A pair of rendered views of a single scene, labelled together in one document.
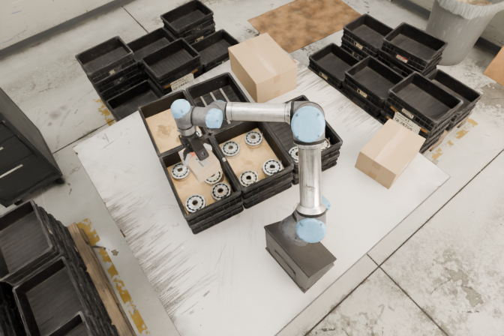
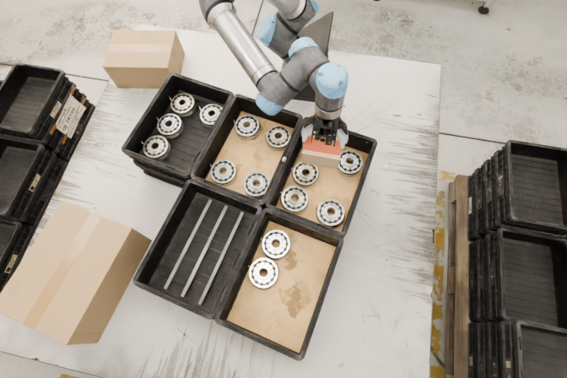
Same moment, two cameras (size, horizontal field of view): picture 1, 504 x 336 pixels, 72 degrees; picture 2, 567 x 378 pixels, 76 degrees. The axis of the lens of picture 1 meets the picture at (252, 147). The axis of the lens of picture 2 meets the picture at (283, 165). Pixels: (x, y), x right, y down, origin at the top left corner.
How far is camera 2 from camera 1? 1.52 m
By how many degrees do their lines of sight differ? 54
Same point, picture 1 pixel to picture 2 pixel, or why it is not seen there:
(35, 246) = (533, 365)
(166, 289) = (426, 146)
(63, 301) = (517, 278)
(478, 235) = not seen: hidden behind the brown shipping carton
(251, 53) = (63, 288)
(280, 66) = (73, 222)
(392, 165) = (166, 37)
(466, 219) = not seen: hidden behind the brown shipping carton
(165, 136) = (302, 287)
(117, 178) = (395, 318)
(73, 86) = not seen: outside the picture
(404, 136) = (121, 45)
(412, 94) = (17, 121)
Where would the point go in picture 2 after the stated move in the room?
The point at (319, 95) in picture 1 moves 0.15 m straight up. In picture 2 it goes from (88, 179) to (68, 164)
